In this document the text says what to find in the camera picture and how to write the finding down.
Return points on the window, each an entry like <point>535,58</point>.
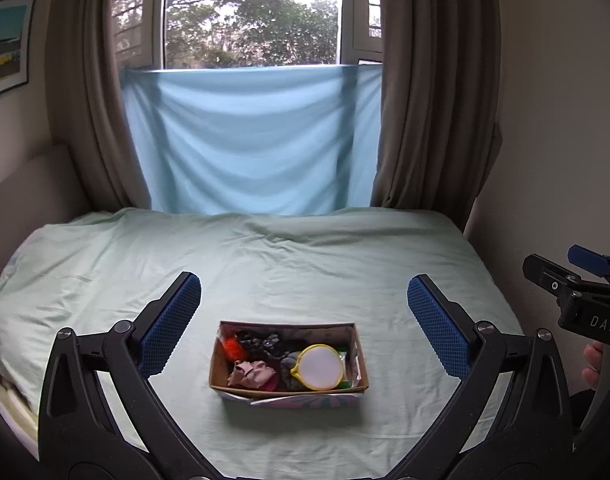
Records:
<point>250,10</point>

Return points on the bed with light green sheet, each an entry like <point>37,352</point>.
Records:
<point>285,260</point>

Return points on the grey purple sock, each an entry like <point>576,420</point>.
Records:
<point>288,364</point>

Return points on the brown curtain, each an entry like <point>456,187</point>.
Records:
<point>435,85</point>
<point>90,110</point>

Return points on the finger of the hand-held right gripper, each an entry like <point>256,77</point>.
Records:
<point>587,259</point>
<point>547,272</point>

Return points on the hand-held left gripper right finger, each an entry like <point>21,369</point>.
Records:
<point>437,332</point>

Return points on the light blue hanging cloth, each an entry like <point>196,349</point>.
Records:
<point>255,140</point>

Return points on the cardboard box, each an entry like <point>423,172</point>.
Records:
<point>285,396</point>

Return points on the framed wall picture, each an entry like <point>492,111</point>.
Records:
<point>5,45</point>

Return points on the plain black cloth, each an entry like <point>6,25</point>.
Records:
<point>245,340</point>

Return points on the pink cloth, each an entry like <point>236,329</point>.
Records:
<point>252,375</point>

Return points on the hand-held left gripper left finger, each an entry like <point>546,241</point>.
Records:
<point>167,330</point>

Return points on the black patterned cloth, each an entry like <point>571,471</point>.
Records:
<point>267,344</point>

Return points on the green wipes packet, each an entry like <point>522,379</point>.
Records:
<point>344,384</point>

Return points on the person's right hand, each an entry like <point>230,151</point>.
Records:
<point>592,365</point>

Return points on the cream mattress edge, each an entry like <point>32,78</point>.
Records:
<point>17,410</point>

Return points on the round yellow rimmed white pad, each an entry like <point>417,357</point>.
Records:
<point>317,367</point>

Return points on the orange plush ball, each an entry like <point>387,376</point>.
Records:
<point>231,347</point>

